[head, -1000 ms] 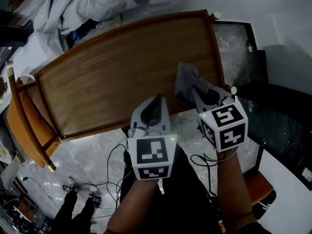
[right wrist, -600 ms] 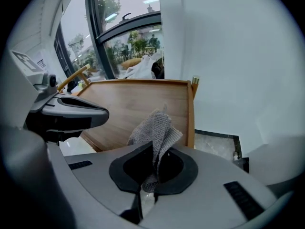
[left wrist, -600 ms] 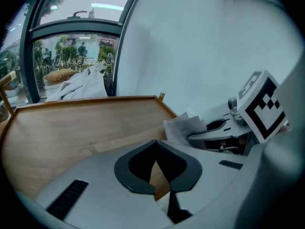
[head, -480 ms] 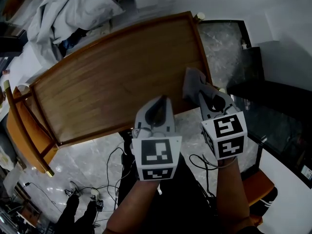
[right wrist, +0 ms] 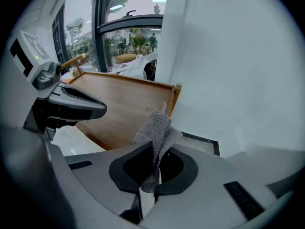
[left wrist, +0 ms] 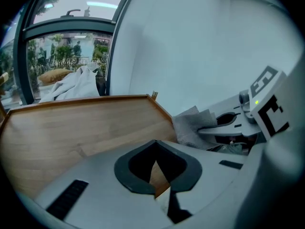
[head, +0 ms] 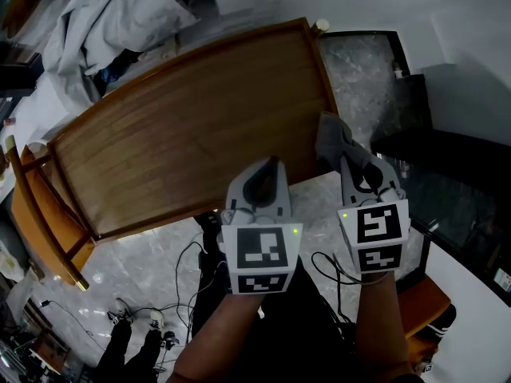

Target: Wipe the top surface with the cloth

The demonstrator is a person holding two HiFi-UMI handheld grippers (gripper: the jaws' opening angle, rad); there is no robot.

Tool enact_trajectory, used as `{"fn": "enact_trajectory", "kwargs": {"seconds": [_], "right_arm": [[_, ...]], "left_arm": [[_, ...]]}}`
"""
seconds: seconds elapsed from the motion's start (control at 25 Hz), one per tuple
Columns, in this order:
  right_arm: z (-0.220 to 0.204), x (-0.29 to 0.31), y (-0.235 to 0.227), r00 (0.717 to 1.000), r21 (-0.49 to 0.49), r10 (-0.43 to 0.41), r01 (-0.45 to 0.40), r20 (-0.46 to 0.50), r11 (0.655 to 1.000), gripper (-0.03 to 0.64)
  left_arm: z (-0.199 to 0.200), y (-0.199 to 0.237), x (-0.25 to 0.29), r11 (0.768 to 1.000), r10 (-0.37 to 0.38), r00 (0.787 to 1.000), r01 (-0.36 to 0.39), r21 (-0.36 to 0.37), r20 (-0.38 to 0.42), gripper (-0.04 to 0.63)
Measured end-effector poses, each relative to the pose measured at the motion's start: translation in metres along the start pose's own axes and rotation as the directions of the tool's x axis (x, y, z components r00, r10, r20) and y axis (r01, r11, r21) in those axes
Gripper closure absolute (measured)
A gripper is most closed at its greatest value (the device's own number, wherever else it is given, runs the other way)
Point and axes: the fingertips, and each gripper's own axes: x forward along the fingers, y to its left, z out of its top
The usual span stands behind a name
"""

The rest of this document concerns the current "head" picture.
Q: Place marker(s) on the orange cushion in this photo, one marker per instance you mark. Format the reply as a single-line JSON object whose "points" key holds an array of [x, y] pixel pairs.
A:
{"points": [[32, 222]]}

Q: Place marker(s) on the person's left forearm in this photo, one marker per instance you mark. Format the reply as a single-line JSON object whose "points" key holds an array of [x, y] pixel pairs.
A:
{"points": [[223, 333]]}

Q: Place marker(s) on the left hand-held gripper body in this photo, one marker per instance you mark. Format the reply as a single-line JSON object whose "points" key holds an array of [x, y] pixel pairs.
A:
{"points": [[261, 249]]}

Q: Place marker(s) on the white round chair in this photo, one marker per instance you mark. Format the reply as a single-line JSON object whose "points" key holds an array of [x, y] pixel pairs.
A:
{"points": [[38, 147]]}

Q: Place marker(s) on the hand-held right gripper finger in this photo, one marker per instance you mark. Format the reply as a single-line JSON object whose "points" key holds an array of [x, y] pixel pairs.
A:
{"points": [[349, 192], [389, 178]]}

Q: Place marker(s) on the wooden tray table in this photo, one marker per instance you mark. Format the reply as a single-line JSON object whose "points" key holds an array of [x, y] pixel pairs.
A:
{"points": [[179, 134]]}

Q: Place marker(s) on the white crumpled sheet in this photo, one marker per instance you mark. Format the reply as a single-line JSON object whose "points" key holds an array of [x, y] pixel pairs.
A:
{"points": [[112, 18]]}

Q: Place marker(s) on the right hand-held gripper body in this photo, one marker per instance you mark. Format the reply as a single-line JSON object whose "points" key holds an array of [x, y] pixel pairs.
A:
{"points": [[375, 223]]}

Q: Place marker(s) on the small red bottle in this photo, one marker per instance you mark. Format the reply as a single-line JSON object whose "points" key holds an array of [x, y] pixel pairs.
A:
{"points": [[10, 121]]}

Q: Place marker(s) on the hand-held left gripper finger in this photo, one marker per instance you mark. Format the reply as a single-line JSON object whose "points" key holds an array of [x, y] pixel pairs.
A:
{"points": [[285, 206], [235, 192]]}

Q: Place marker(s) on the grey cloth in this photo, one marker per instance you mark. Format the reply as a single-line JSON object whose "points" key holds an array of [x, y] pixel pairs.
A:
{"points": [[333, 138]]}

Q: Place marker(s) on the orange seat stool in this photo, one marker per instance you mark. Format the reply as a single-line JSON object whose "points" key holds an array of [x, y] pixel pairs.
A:
{"points": [[419, 297]]}

